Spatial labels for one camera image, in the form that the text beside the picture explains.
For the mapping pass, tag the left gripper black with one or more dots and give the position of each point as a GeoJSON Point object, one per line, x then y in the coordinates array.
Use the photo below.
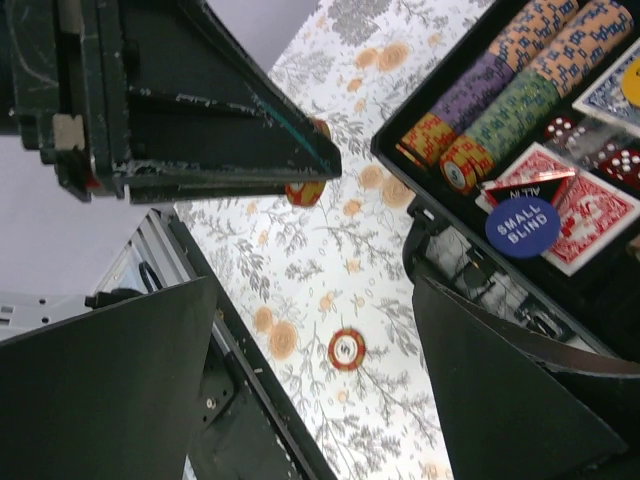
{"type": "Point", "coordinates": [69, 90]}

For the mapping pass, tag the red dice row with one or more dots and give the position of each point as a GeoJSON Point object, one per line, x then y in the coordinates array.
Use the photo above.
{"type": "Point", "coordinates": [597, 147]}

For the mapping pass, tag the aluminium frame rails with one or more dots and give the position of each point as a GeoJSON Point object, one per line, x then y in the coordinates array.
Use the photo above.
{"type": "Point", "coordinates": [75, 300]}

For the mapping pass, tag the floral table mat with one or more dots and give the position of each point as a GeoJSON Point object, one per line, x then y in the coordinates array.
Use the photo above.
{"type": "Point", "coordinates": [298, 275]}

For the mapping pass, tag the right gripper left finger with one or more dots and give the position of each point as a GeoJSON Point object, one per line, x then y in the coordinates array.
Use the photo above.
{"type": "Point", "coordinates": [110, 394]}

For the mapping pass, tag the orange red chip stack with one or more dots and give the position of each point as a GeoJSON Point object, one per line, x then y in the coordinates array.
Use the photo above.
{"type": "Point", "coordinates": [305, 194]}

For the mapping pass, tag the red playing card deck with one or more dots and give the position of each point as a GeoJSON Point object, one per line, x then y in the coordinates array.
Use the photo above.
{"type": "Point", "coordinates": [592, 213]}

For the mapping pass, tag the black poker set case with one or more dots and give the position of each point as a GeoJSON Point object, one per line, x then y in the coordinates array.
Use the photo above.
{"type": "Point", "coordinates": [522, 146]}

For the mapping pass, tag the blue round blind button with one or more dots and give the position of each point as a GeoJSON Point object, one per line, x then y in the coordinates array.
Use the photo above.
{"type": "Point", "coordinates": [523, 227]}

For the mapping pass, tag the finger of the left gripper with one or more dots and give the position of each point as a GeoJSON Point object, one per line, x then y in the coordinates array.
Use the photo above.
{"type": "Point", "coordinates": [205, 120]}

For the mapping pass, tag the red triangular all-in token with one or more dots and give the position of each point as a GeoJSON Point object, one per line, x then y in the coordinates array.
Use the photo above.
{"type": "Point", "coordinates": [549, 186]}

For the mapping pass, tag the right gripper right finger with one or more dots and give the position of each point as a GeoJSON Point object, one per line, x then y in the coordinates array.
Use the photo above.
{"type": "Point", "coordinates": [514, 404]}

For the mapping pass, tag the blue playing card deck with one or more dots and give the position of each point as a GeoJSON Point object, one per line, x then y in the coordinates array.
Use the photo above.
{"type": "Point", "coordinates": [604, 100]}

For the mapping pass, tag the chip column in case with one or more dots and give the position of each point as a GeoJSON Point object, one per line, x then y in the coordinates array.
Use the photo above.
{"type": "Point", "coordinates": [553, 74]}
{"type": "Point", "coordinates": [525, 36]}

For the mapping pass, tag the yellow round blind button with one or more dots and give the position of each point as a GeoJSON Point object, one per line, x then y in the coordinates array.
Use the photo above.
{"type": "Point", "coordinates": [630, 83]}

